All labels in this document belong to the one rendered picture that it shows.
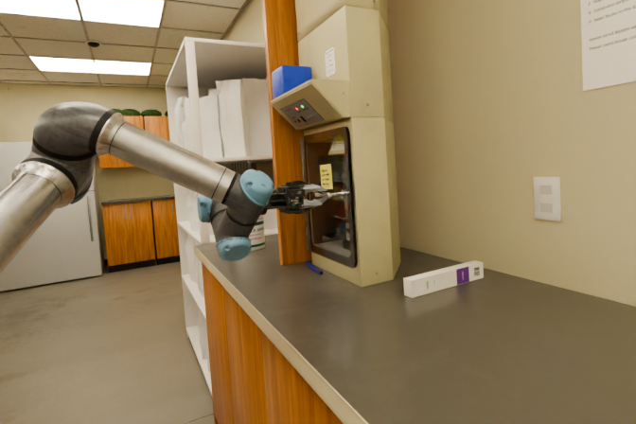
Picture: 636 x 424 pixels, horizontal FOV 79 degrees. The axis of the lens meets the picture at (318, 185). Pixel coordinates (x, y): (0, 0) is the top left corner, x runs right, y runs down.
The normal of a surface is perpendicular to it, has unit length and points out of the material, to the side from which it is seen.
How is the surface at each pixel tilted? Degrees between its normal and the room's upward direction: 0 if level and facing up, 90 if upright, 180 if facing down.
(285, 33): 90
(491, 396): 0
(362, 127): 90
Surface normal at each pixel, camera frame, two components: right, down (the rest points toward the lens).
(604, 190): -0.89, 0.08
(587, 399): -0.07, -1.00
